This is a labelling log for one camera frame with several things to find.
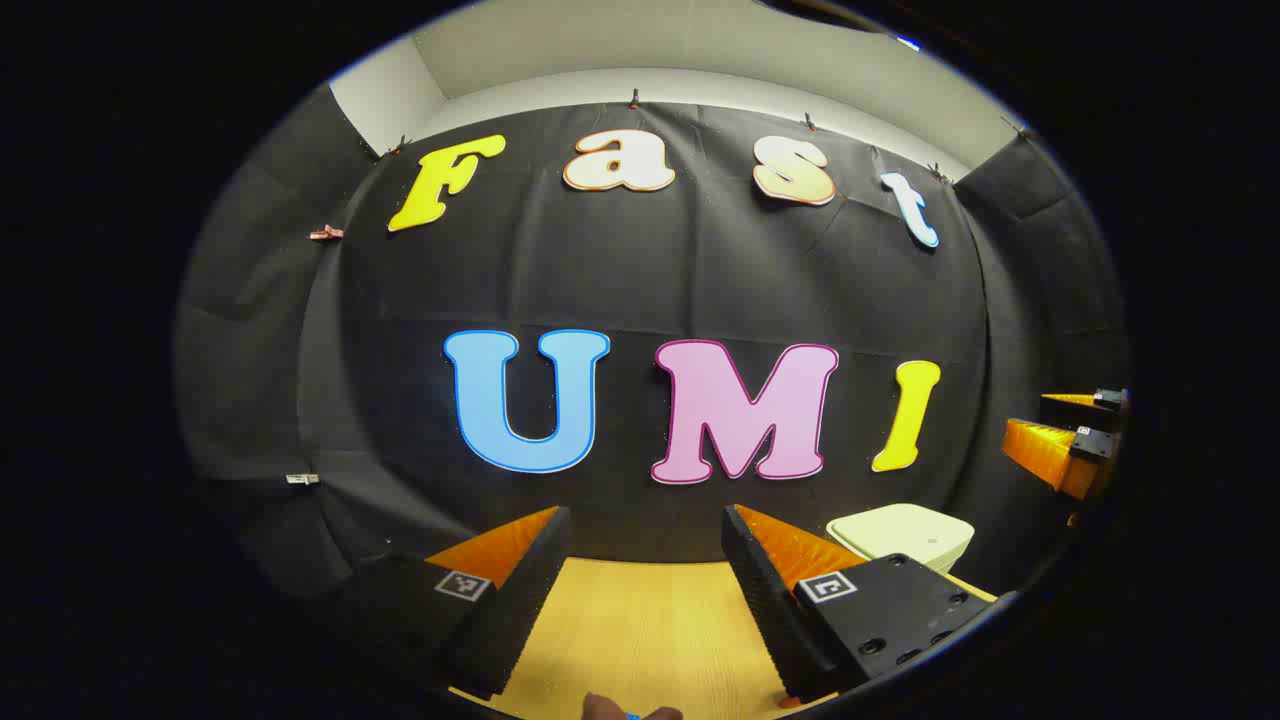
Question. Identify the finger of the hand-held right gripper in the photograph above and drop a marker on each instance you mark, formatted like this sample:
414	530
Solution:
1050	450
1070	413

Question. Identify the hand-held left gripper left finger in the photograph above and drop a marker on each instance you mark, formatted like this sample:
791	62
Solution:
520	590

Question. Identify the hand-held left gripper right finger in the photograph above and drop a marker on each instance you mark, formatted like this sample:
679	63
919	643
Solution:
765	600

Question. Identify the green desktop garbage bin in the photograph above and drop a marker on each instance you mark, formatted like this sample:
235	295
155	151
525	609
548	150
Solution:
900	530

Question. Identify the wooden desktop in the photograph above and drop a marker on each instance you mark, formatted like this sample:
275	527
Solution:
640	630

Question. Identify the black backdrop cloth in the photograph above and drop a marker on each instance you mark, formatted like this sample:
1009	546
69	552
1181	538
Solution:
640	270

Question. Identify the pink cloth clip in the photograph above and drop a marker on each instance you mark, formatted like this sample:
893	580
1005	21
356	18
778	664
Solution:
326	232

